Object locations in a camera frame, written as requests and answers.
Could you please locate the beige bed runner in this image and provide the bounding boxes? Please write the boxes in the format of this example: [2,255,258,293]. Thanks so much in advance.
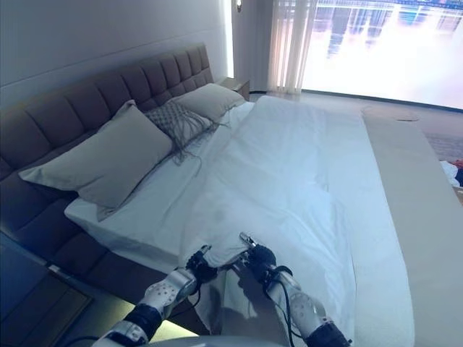
[361,107,463,347]

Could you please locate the sheer beige curtain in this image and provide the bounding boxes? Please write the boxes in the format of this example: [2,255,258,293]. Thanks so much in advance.
[266,0,316,95]

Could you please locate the grey robot torso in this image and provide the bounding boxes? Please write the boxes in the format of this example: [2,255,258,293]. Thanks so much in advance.
[139,335,301,347]

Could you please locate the large beige pillow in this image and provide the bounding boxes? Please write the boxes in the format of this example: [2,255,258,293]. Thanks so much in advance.
[17,100,174,223]

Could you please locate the pile of clothes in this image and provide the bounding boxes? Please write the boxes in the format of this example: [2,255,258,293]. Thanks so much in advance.
[439,158,463,189]

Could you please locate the small beige pillow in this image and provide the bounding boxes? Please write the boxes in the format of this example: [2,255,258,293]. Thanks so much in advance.
[171,82,247,122]

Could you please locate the white duvet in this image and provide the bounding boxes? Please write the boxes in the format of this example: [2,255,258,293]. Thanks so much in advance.
[177,95,366,347]

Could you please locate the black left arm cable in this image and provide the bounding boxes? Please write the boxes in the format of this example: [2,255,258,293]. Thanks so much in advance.
[191,280,204,310]

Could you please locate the bright city view window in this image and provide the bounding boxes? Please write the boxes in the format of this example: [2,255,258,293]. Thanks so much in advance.
[300,0,463,110]

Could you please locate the grey macrame fringed cushion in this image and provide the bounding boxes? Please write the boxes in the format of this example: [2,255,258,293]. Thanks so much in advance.
[144,99,240,168]

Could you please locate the brown wooden nightstand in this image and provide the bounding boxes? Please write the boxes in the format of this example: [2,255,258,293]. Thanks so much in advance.
[0,231,95,347]
[216,76,251,103]

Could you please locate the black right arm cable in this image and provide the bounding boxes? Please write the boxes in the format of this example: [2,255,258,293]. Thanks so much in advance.
[267,265,294,346]

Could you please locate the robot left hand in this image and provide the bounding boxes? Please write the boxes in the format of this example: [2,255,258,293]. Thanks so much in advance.
[185,244,220,283]

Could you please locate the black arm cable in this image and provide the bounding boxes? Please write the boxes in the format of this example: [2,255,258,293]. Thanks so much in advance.
[191,280,204,310]
[267,265,294,346]

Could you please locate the white mattress sheet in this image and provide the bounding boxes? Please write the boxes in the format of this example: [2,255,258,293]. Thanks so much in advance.
[64,100,256,267]

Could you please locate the patterned floor rug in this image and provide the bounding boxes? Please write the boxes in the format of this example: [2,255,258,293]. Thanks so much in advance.
[421,132,463,162]

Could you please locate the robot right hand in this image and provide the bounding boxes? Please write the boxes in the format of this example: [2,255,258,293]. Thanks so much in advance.
[231,232,278,283]

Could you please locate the brown tufted headboard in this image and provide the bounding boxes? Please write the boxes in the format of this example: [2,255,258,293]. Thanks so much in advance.
[0,42,215,181]

